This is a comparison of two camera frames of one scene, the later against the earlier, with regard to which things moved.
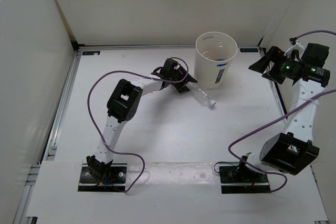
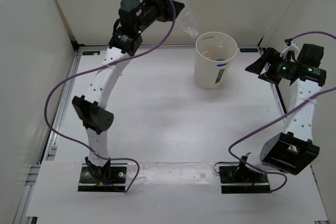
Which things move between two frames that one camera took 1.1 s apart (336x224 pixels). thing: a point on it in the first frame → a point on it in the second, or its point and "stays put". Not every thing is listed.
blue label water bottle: [221, 64] stays put
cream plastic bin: [214, 54] stays put
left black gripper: [180, 87] → [169, 14]
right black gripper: [276, 56] stays put
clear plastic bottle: [202, 96] → [186, 20]
